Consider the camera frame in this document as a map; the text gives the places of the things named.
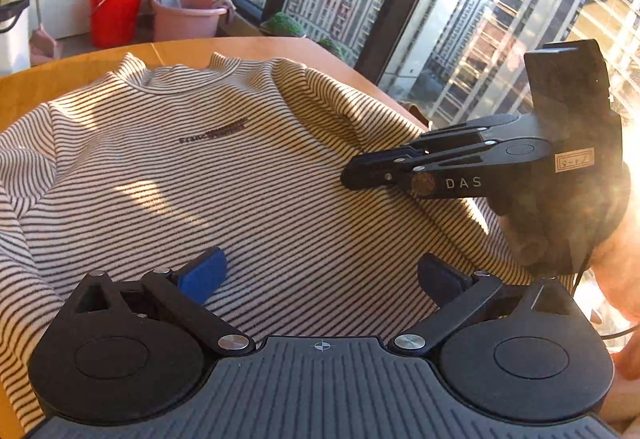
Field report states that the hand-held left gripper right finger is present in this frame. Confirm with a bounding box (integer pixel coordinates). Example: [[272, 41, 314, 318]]
[[390, 253, 581, 355]]

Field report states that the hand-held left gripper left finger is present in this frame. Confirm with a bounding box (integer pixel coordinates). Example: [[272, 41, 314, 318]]
[[65, 246, 256, 357]]

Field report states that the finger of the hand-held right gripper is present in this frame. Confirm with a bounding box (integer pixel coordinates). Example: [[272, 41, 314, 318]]
[[340, 139, 506, 192], [415, 113, 523, 154]]

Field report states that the striped sweater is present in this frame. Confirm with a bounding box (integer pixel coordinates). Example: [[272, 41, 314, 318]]
[[0, 51, 493, 435]]

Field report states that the person's right forearm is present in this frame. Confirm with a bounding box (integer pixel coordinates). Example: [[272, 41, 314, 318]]
[[582, 199, 640, 335]]

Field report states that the person's right hand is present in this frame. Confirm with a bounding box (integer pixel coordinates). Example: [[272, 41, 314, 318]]
[[492, 201, 597, 277]]

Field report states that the brown chair back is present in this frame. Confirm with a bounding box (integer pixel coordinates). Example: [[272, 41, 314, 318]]
[[402, 101, 431, 127]]

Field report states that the green potted plant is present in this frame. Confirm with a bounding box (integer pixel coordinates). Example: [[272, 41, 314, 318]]
[[262, 11, 306, 38], [320, 36, 352, 60]]

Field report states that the pink plastic bucket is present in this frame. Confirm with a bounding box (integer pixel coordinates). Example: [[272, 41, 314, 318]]
[[150, 0, 231, 42]]

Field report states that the red plastic bucket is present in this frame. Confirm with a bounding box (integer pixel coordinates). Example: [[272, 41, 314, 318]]
[[87, 0, 148, 48]]

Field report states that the white trash bin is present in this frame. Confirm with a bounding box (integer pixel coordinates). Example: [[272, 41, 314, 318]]
[[0, 0, 32, 77]]

